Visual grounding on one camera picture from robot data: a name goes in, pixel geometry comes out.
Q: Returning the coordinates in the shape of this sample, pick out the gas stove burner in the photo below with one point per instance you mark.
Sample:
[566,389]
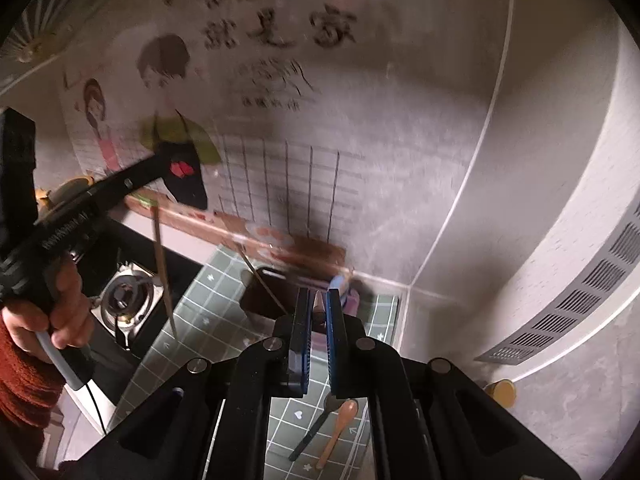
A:
[127,300]

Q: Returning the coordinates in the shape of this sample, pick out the long wooden chopstick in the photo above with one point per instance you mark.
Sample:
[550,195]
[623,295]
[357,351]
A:
[262,282]
[164,270]

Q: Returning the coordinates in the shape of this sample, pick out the cartoon wall poster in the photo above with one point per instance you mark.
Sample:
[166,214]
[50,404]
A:
[260,185]

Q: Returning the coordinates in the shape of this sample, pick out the person's left forearm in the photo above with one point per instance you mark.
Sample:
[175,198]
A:
[25,390]

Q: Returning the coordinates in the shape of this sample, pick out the purple utensil holder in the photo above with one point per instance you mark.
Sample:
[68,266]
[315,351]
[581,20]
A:
[257,300]

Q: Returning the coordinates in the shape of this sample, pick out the green checked table mat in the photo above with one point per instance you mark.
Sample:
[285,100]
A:
[200,330]

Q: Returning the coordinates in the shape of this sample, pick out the white vent grille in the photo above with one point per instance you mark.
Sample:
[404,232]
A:
[590,280]

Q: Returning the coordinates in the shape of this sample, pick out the person's left hand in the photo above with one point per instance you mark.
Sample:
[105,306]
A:
[72,310]

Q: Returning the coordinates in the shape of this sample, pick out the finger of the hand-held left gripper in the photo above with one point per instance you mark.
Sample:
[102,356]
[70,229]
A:
[130,177]

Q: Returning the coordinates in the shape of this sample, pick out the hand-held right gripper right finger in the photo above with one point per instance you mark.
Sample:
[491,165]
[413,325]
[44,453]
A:
[334,340]

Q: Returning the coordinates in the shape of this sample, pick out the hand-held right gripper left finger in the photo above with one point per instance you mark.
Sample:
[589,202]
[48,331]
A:
[300,340]

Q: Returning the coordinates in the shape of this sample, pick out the orange spoon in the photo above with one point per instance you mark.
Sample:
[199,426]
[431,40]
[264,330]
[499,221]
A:
[347,410]

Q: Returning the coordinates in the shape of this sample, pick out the spice jar with yellow lid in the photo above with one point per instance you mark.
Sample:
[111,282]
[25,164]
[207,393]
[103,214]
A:
[502,391]

